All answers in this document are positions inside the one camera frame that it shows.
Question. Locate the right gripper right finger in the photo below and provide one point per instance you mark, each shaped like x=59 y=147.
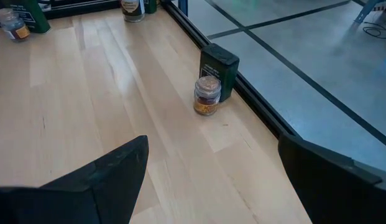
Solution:
x=335 y=193

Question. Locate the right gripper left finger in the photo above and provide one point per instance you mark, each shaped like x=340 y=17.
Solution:
x=71 y=199

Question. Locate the dark green spice tin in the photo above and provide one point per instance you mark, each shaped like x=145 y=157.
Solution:
x=150 y=5
x=222 y=65
x=32 y=15

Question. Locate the cork-lidded spice jar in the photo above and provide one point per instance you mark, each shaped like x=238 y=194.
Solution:
x=132 y=11

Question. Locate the blue metal stand leg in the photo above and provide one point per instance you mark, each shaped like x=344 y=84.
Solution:
x=366 y=11

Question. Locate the black aluminium table frame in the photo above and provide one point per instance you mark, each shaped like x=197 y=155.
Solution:
x=276 y=121

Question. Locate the blue metal post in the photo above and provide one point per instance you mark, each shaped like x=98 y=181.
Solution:
x=182 y=6

